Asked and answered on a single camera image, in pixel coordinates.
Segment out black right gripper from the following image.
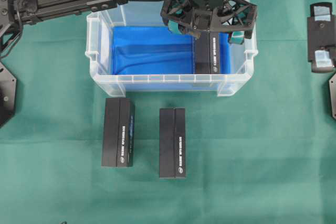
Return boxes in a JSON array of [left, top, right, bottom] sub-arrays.
[[307, 2, 335, 73]]

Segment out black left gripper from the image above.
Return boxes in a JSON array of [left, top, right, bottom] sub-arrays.
[[161, 0, 257, 44]]

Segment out black camera box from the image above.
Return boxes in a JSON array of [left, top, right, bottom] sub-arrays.
[[101, 98, 135, 168], [193, 33, 221, 74], [159, 108, 186, 179]]

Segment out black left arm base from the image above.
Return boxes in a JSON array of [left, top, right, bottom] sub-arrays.
[[0, 62, 17, 127]]

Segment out blue liner sheet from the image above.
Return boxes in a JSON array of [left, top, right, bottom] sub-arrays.
[[111, 26, 233, 76]]

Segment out green table cloth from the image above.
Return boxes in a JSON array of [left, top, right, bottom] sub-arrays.
[[1, 0, 335, 223]]

